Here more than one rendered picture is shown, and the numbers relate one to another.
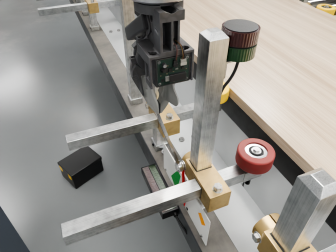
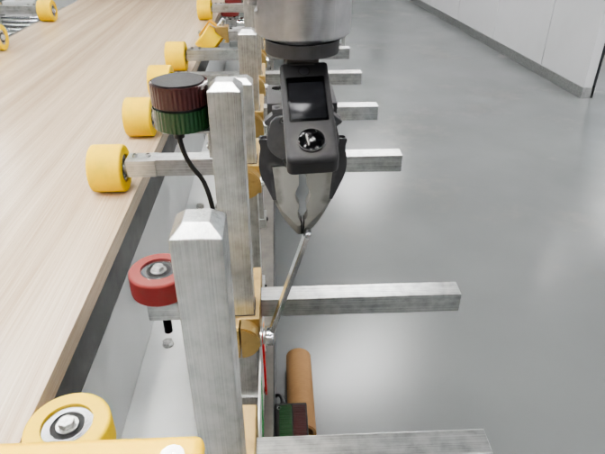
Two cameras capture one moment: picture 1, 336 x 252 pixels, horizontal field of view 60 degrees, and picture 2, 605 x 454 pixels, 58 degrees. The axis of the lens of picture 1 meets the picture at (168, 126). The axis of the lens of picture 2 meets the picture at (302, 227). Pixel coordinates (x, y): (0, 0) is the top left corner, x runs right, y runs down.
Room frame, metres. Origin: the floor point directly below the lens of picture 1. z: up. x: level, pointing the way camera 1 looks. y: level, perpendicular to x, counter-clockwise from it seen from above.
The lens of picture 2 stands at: (0.93, 0.20, 1.34)
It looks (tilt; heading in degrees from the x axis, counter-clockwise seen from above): 31 degrees down; 200
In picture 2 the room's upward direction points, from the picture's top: straight up
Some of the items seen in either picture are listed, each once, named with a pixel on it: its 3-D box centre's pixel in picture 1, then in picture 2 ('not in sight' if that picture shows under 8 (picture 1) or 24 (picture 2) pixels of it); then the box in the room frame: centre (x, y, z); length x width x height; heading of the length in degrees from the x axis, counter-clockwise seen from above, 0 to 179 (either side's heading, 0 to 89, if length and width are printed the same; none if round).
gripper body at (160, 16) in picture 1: (161, 40); (302, 95); (0.42, 0.01, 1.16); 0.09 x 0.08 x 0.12; 22
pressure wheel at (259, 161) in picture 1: (251, 166); (163, 299); (0.44, -0.19, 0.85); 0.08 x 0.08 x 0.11
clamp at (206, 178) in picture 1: (205, 177); (240, 310); (0.41, -0.08, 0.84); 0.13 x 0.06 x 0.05; 23
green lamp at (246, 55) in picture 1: (237, 47); (182, 114); (0.45, -0.12, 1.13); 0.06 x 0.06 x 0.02
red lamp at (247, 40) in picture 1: (239, 32); (179, 91); (0.45, -0.12, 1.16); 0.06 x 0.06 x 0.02
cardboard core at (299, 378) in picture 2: not in sight; (300, 392); (-0.16, -0.21, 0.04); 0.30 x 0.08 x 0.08; 23
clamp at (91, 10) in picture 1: (91, 4); not in sight; (1.57, 0.40, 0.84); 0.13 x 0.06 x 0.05; 23
